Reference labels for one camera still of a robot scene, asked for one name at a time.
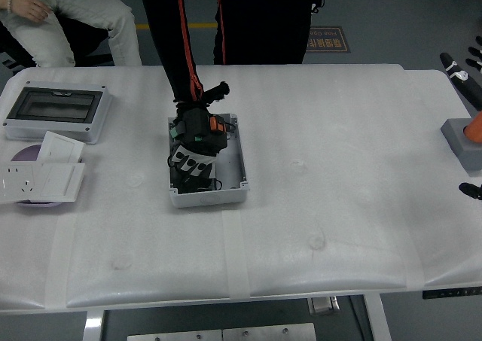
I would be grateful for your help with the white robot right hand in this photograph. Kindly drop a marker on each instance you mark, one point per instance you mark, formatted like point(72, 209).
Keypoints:
point(457, 75)

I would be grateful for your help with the standing person's right gloved hand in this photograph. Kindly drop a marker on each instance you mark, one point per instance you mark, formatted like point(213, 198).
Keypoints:
point(199, 134)

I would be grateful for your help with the seated person's hand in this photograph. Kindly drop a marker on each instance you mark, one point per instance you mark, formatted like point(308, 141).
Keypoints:
point(32, 8)

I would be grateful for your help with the grey open junction box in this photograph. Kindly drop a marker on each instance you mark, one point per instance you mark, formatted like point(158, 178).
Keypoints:
point(226, 198)

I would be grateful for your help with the grey distribution box dark window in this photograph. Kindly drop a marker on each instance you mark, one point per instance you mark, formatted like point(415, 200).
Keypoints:
point(98, 104)

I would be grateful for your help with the seated person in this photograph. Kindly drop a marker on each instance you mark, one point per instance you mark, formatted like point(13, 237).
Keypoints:
point(86, 6)

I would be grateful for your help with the orange cone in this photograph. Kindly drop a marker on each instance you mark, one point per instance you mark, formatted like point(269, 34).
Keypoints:
point(475, 128)

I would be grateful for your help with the black chair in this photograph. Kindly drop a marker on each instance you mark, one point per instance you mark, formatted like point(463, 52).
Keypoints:
point(83, 40)

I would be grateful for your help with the grey base block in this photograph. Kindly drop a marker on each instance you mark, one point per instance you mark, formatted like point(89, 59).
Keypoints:
point(457, 141)

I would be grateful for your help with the white foam mat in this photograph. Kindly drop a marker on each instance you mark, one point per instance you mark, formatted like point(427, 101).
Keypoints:
point(150, 243)

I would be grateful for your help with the standing person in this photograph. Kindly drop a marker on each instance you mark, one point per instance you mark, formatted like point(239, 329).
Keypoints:
point(263, 17)

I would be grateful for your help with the purple plate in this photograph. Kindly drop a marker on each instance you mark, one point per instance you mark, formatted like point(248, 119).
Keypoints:
point(26, 153)

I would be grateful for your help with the white socket panel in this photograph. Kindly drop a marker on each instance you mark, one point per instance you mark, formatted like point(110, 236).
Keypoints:
point(19, 179)

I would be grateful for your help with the grey metal plate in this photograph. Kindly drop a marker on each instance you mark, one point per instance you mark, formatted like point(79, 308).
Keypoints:
point(267, 333)
point(173, 336)

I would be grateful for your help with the black table control panel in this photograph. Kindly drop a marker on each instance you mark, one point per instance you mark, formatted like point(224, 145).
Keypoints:
point(452, 293)

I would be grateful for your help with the white switch panel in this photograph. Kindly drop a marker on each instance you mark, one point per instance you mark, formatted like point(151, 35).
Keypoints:
point(56, 181)
point(60, 147)

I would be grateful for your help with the grey metal bracket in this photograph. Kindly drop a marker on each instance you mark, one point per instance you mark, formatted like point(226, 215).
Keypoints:
point(324, 306)

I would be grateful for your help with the white table frame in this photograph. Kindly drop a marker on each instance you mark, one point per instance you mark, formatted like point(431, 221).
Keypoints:
point(92, 326)

